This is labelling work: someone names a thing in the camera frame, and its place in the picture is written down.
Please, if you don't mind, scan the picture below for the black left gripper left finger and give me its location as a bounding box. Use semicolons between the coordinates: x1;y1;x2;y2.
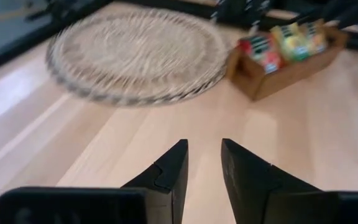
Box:
121;139;189;224

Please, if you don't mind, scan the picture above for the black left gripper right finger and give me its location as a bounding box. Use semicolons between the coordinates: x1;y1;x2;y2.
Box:
221;138;341;224

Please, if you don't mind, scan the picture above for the green tea bag sachet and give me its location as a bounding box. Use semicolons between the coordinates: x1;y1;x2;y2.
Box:
270;23;311;62

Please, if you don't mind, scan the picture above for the wooden compartment tray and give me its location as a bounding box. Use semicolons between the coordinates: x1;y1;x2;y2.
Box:
225;20;349;102

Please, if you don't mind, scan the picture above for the red tea bag sachet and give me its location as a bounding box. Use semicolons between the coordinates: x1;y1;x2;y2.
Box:
237;33;285;75

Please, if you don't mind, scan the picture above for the round woven placemat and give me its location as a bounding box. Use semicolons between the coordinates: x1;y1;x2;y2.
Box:
45;7;229;107

